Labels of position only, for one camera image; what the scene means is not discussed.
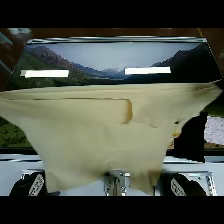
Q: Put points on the silver frame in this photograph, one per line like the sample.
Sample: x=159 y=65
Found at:
x=116 y=181

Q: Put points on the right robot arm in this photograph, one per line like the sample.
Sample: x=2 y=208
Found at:
x=185 y=186

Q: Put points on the cream shirt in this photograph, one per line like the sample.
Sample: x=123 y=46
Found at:
x=100 y=133

